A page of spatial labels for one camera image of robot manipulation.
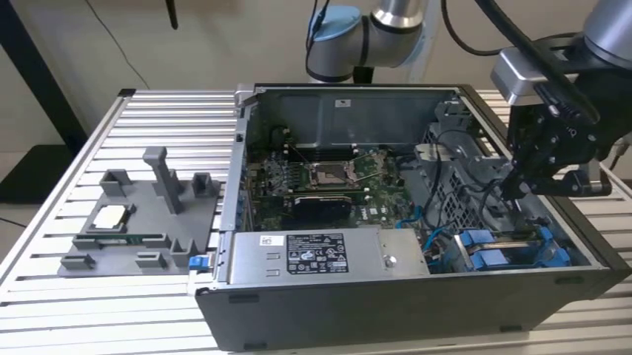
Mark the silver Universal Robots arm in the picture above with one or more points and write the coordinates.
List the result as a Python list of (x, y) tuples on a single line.
[(345, 51)]

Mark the grey metal disk bay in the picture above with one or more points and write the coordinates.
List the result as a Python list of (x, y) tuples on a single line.
[(454, 207)]

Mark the green RAM stick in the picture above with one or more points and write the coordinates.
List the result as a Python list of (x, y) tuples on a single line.
[(123, 239)]

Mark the black graphics card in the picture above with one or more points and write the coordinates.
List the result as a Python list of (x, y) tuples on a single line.
[(321, 209)]

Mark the black RAM slot bank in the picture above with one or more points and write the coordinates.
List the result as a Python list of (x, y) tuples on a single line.
[(326, 151)]

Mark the black stand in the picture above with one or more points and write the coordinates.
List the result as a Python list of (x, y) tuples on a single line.
[(29, 55)]

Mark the black table corner cap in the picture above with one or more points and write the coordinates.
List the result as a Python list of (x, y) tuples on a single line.
[(128, 92)]

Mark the silver power supply unit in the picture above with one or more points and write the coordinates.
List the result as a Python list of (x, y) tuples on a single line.
[(355, 242)]

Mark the black open PC case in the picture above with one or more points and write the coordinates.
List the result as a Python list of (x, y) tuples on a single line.
[(345, 314)]

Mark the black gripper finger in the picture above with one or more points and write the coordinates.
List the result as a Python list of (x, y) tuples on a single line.
[(516, 183), (572, 185)]

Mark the hard disk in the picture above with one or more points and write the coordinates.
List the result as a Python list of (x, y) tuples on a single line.
[(493, 259), (481, 236)]

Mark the silver CPU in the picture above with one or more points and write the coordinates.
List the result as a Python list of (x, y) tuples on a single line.
[(111, 217)]

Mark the black antenna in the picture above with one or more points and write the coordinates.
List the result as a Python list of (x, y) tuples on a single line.
[(171, 15)]

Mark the grey parts rack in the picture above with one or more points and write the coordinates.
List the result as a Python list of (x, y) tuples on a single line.
[(138, 192)]

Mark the blue case latch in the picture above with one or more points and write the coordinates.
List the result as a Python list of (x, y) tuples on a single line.
[(198, 262)]

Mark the green motherboard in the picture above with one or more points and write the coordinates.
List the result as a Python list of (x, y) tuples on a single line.
[(379, 211)]

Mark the CPU socket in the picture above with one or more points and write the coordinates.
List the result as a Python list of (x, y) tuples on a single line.
[(327, 174)]

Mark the thin metal locking lever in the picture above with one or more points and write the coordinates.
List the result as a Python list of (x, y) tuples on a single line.
[(301, 154)]

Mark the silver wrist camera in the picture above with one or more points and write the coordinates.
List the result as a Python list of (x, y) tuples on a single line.
[(518, 77)]

